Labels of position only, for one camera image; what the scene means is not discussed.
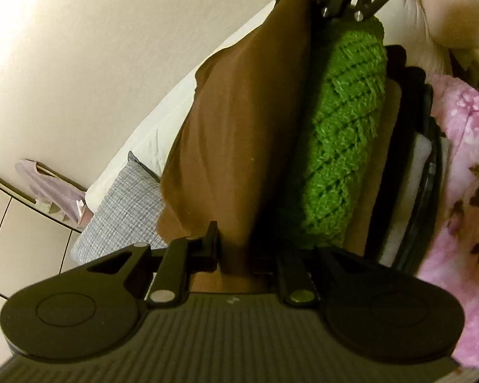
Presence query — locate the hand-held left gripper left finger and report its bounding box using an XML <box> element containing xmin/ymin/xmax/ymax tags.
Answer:
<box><xmin>86</xmin><ymin>220</ymin><xmax>220</xmax><ymax>304</ymax></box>

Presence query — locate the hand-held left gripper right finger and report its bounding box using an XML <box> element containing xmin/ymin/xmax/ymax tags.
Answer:
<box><xmin>251</xmin><ymin>246</ymin><xmax>387</xmax><ymax>307</ymax></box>

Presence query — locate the brown long-sleeve shirt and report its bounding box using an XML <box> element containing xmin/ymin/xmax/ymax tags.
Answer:
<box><xmin>157</xmin><ymin>0</ymin><xmax>332</xmax><ymax>296</ymax></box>

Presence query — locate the black storage bag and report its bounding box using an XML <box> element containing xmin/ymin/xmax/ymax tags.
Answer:
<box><xmin>377</xmin><ymin>44</ymin><xmax>450</xmax><ymax>276</ymax></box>

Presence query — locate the pink folded blanket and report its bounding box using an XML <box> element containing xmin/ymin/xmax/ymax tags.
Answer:
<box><xmin>407</xmin><ymin>0</ymin><xmax>479</xmax><ymax>76</ymax></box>

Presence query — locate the grey woven pillow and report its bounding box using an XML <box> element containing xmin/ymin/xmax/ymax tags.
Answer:
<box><xmin>70</xmin><ymin>152</ymin><xmax>172</xmax><ymax>266</ymax></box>

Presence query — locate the green knitted sweater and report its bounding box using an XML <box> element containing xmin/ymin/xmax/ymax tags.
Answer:
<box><xmin>279</xmin><ymin>16</ymin><xmax>388</xmax><ymax>250</ymax></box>

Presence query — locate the lilac hanging garment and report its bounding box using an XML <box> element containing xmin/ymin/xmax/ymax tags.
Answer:
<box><xmin>15</xmin><ymin>159</ymin><xmax>89</xmax><ymax>232</ymax></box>

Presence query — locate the pink floral blanket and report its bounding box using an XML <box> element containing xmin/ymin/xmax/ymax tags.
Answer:
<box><xmin>417</xmin><ymin>72</ymin><xmax>479</xmax><ymax>370</ymax></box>

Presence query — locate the cream wardrobe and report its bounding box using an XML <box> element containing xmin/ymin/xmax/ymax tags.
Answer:
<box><xmin>0</xmin><ymin>165</ymin><xmax>84</xmax><ymax>300</ymax></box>

